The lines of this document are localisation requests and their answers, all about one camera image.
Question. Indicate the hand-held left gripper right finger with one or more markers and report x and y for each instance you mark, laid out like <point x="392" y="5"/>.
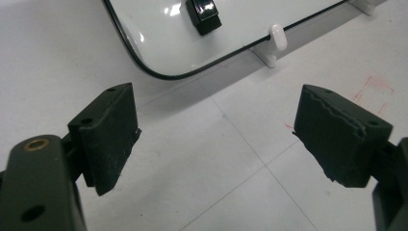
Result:
<point x="336" y="141"/>

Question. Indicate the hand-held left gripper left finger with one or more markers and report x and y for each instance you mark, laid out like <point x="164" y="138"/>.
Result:
<point x="109" y="138"/>

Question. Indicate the white appliance with black trim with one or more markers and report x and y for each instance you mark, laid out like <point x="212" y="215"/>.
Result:
<point x="166" y="41"/>

